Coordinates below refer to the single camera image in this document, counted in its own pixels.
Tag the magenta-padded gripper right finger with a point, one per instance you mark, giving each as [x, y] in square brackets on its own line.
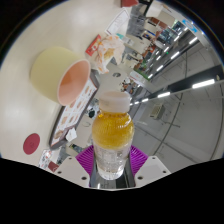
[151, 170]

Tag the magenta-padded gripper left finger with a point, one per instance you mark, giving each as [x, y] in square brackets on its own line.
[71, 170]

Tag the clear plastic drink bottle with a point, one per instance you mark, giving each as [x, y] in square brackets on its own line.
[112, 133]

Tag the flat round red coaster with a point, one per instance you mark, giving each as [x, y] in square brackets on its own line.
[31, 143]

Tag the dark food tray with liner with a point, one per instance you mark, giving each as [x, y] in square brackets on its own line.
[76, 111]

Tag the ceiling air conditioner unit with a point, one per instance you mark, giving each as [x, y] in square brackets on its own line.
[156, 111]

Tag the group of ceiling lights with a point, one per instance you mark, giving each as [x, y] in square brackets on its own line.
[203, 83]

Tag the pale yellow plastic cup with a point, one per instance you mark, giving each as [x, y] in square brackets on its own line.
[46, 71]

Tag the crumpled orange-white food wrapper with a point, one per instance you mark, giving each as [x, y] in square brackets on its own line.
[108, 53]

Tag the flat red sachet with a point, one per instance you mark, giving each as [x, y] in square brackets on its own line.
[93, 45]

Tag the white printed paper card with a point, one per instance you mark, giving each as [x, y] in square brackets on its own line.
[118, 21]

